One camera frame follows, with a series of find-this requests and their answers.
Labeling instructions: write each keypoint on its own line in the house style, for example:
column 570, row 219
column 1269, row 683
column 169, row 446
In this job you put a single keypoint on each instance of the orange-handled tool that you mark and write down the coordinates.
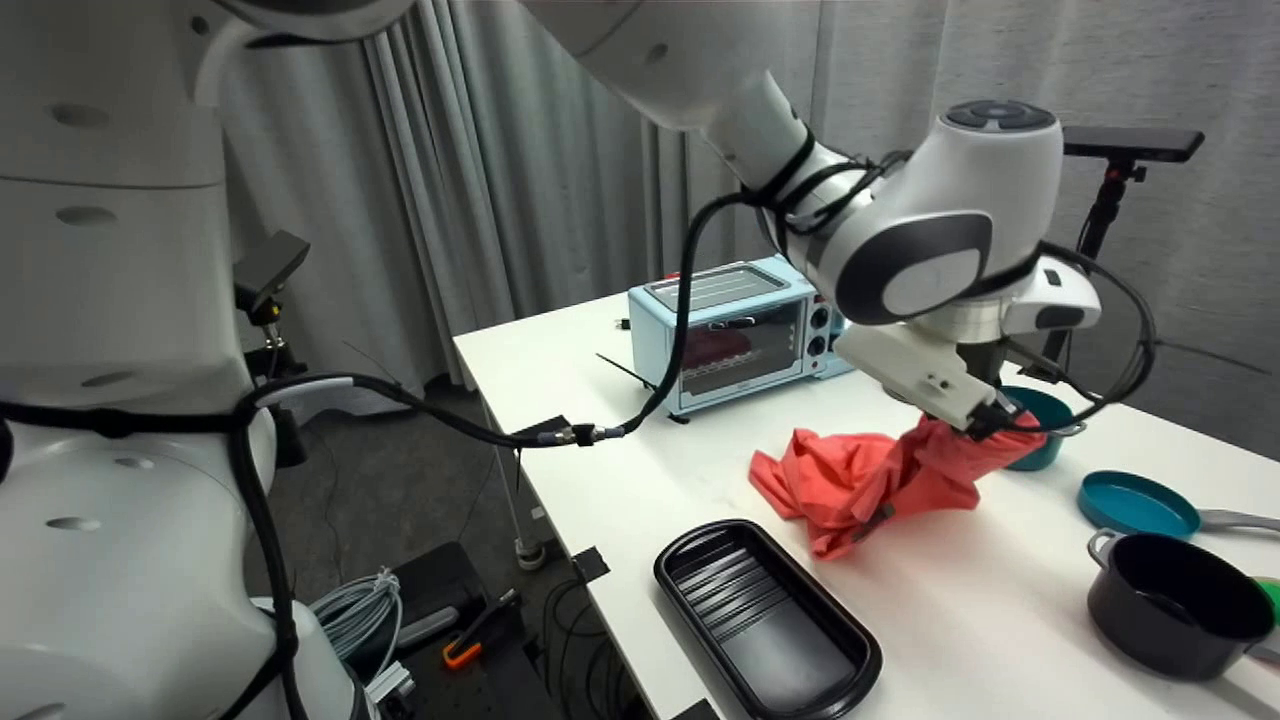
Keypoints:
column 480, row 633

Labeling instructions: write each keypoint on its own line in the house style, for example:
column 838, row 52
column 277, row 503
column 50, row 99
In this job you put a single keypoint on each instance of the blue plate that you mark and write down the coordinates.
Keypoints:
column 1128, row 503

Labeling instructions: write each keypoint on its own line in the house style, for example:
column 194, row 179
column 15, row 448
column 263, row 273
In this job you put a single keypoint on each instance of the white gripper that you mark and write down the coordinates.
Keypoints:
column 926, row 374

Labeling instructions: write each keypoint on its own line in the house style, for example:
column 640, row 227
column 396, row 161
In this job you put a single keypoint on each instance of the grey curtain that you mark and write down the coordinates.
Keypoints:
column 464, row 171

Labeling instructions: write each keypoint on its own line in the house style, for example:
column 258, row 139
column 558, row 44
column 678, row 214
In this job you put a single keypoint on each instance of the teal bowl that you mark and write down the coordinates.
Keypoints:
column 1055, row 419

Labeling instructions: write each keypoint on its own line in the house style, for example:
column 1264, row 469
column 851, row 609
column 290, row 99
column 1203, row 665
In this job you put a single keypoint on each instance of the black mounted camera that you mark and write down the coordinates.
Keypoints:
column 263, row 279

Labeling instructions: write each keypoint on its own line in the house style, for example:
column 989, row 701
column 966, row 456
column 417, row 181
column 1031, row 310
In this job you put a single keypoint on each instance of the black camera tripod stand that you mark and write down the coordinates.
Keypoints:
column 1125, row 157

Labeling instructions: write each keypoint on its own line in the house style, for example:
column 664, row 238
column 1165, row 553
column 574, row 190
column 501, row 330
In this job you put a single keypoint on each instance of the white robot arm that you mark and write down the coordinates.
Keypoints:
column 137, row 561

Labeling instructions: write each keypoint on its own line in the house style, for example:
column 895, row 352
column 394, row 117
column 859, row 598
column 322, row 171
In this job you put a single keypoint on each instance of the black tape piece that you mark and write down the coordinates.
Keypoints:
column 591, row 564

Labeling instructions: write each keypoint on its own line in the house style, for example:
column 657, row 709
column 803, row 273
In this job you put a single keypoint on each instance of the red-orange shirt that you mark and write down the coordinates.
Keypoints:
column 859, row 481

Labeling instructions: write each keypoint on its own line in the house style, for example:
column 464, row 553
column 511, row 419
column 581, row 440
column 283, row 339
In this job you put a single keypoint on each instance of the black rectangular tray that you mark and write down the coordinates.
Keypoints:
column 779, row 642

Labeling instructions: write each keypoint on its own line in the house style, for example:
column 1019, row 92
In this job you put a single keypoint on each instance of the small black pot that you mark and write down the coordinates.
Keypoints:
column 1175, row 605

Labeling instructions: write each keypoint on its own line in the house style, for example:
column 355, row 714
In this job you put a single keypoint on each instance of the light blue toaster oven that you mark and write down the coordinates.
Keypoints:
column 752, row 325

